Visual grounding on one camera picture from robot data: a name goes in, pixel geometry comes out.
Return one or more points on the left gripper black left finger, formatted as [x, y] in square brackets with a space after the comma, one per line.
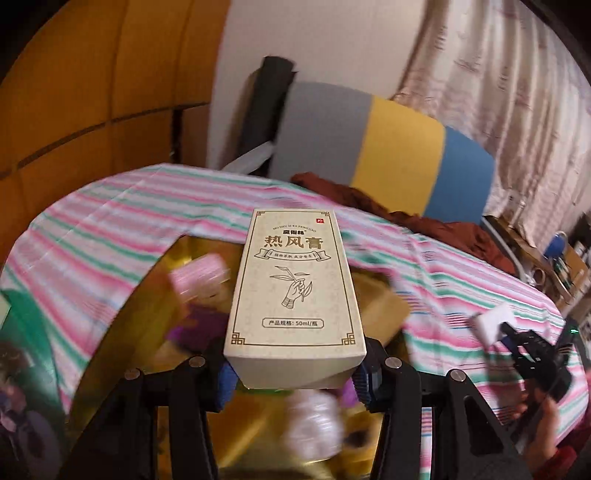
[215, 381]

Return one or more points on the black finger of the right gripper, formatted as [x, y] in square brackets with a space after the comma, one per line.
[512, 339]

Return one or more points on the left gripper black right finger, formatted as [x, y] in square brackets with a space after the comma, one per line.
[368, 378]

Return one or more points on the white foam block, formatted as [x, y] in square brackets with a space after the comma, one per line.
[486, 326]

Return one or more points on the purple snack packet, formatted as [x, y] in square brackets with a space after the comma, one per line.
[202, 330]

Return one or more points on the beige cardboard ointment box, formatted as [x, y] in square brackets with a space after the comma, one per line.
[294, 322]

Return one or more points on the person's right hand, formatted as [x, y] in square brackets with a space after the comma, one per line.
[542, 447]

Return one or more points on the wooden side shelf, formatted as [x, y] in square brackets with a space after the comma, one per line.
[564, 284]

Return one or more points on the blue item on shelf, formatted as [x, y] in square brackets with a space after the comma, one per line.
[557, 246]

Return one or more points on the dark red cloth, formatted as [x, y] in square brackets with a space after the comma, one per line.
[465, 236]

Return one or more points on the striped pink green tablecloth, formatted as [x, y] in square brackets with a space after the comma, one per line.
[80, 260]

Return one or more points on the grey yellow blue chair back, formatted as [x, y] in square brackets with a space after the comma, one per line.
[404, 160]

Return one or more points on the black rolled mat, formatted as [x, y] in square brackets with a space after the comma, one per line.
[266, 103]

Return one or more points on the patterned beige curtain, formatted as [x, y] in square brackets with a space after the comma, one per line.
[494, 71]

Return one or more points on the wooden wardrobe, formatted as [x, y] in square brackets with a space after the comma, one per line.
[105, 87]

